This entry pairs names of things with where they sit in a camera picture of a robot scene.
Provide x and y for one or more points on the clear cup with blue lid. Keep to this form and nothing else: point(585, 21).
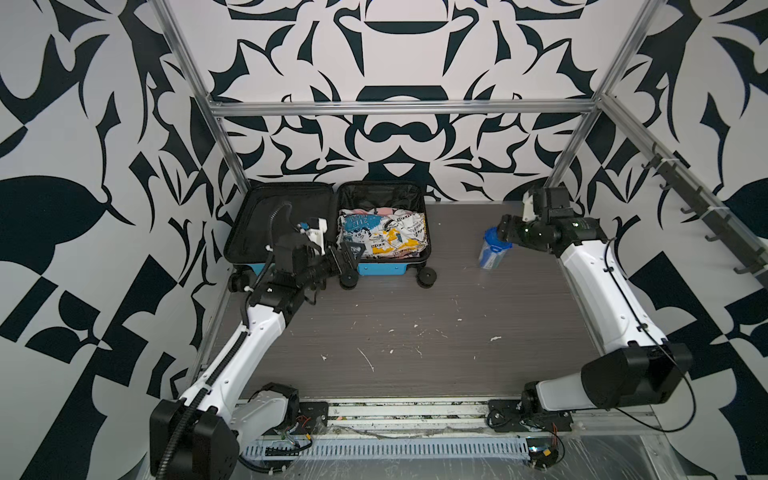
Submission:
point(493, 250)

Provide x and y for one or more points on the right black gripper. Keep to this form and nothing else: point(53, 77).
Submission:
point(510, 224)

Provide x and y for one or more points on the white slotted cable duct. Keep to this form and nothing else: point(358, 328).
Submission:
point(515, 449)

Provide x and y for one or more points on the aluminium frame rails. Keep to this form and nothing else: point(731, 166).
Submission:
point(477, 102)

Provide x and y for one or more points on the white blue yellow patterned shirt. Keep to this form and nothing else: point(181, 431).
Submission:
point(384, 233)

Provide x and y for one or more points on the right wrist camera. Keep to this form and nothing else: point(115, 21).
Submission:
point(528, 213)

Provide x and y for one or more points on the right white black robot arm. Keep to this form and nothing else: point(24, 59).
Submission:
point(637, 365)

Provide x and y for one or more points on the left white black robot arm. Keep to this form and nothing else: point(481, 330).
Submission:
point(204, 433)

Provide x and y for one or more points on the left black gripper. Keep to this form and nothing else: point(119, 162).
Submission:
point(347, 260)

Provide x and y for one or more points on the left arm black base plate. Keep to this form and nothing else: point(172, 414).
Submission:
point(306, 417)

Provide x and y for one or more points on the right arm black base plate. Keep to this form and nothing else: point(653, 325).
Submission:
point(509, 415)

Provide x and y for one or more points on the black wall hook rack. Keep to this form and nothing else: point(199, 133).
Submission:
point(700, 203)

